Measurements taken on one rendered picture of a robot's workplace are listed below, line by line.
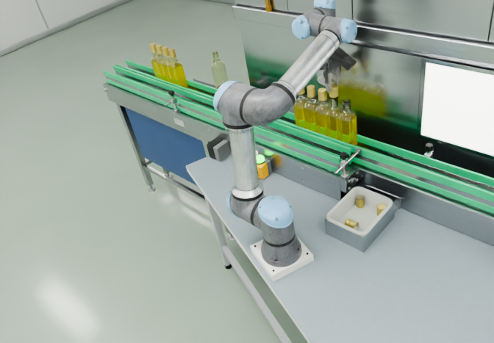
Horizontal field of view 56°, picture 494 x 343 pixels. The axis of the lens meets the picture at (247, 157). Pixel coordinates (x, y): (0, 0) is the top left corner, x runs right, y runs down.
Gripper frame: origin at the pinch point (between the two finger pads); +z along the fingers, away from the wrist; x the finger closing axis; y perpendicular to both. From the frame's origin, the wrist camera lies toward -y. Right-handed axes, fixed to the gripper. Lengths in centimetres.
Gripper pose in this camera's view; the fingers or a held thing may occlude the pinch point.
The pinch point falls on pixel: (333, 87)
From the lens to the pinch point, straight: 189.4
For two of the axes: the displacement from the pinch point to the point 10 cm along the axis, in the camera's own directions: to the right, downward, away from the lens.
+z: 1.5, 7.9, 5.9
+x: -6.8, 5.2, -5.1
